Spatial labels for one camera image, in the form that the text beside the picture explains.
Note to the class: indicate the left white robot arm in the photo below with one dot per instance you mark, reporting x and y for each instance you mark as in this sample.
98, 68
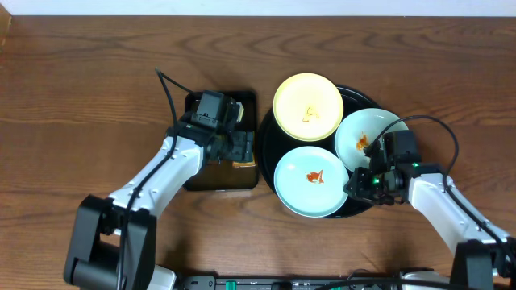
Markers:
113, 243

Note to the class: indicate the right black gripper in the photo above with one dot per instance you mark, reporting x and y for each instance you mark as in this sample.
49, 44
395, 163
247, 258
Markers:
359, 184

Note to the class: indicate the light blue plate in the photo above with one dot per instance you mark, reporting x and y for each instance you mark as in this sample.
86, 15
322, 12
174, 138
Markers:
356, 132
309, 181

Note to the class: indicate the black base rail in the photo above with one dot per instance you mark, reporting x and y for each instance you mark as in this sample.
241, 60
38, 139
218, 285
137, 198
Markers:
201, 282

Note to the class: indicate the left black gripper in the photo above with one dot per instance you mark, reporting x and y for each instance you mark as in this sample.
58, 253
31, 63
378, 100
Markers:
245, 146

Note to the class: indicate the round black serving tray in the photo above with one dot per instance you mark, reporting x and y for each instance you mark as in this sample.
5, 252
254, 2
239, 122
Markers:
272, 143

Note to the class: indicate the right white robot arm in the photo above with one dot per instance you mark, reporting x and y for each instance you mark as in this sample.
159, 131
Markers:
480, 248

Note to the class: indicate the light blue front plate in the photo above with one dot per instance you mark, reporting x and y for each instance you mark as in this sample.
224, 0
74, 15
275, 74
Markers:
309, 181

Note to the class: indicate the yellow plate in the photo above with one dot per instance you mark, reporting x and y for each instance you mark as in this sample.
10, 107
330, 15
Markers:
308, 107

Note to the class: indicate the black rectangular water tray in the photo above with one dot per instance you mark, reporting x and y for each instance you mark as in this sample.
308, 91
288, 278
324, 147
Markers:
228, 175

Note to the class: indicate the yellow sponge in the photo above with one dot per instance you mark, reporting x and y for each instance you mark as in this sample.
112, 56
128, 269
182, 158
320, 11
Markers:
244, 163

